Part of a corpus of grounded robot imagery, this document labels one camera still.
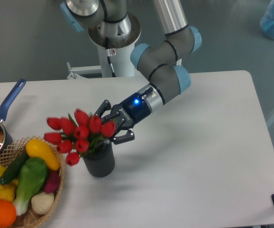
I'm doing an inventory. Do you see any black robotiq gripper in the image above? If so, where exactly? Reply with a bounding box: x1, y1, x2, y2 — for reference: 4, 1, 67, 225
94, 93, 151, 145

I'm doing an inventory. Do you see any red tulip bouquet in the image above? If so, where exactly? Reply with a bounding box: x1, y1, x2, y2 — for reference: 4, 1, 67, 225
44, 109, 116, 166

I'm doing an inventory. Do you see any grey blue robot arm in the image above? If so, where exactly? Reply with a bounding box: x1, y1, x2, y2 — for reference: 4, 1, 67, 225
60, 0, 202, 144

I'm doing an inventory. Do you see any dark grey ribbed vase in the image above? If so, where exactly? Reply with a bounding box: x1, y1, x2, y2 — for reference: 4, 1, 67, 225
83, 142, 115, 178

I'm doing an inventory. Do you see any yellow squash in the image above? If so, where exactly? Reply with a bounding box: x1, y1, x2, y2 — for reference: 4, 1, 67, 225
26, 138, 60, 171

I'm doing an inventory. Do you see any purple red onion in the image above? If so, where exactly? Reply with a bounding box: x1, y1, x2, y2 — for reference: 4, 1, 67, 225
43, 171, 60, 193

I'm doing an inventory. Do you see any green bok choy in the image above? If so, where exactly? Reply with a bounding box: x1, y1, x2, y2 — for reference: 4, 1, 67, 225
13, 157, 48, 216

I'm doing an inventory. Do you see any white garlic bulb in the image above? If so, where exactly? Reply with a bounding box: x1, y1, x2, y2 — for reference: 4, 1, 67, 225
31, 192, 54, 215

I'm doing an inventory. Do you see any green cucumber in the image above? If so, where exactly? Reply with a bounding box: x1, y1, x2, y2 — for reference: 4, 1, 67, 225
0, 151, 29, 185

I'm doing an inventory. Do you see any woven wicker basket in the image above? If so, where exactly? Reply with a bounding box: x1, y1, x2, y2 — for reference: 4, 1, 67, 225
0, 136, 65, 228

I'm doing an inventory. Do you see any orange fruit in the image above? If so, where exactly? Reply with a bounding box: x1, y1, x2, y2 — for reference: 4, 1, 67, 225
0, 200, 17, 228

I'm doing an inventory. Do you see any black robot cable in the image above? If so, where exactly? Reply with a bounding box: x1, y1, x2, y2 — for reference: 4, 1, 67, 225
104, 37, 117, 77

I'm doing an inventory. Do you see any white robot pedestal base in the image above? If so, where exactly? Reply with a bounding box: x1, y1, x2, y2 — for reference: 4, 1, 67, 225
66, 13, 184, 80

